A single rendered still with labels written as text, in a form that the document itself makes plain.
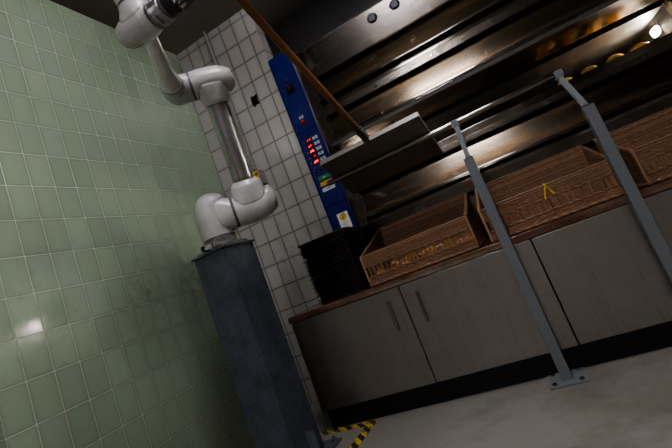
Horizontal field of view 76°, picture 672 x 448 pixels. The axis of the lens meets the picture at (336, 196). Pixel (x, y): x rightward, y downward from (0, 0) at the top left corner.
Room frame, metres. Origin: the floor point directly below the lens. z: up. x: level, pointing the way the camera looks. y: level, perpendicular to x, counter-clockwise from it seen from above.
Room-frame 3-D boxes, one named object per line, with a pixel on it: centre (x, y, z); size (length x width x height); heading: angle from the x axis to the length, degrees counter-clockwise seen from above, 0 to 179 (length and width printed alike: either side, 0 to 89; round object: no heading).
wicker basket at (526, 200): (2.05, -0.89, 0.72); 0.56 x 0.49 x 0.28; 70
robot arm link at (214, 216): (2.03, 0.58, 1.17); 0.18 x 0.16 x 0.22; 102
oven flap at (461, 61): (2.30, -0.97, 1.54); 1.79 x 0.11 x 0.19; 69
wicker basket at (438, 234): (2.26, -0.33, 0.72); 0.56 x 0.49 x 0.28; 69
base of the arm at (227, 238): (2.01, 0.60, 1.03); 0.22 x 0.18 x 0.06; 156
